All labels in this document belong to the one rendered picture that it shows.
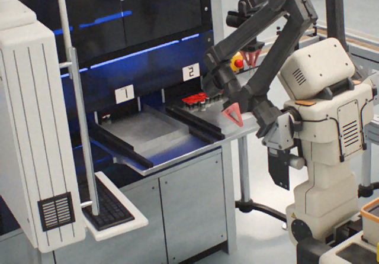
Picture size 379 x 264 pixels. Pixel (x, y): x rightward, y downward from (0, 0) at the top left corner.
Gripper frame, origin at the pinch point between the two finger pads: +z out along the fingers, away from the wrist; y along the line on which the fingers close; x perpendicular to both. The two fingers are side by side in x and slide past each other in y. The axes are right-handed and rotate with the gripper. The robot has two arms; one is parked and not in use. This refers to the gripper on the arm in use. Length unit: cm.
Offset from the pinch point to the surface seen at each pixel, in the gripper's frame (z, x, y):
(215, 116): 25.0, 3.9, 18.0
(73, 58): -32, 88, 2
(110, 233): 33, 85, 0
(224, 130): 23.3, 15.9, 3.4
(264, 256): 113, -25, 19
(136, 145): 21, 46, 23
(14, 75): -31, 106, 8
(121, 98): 12, 31, 45
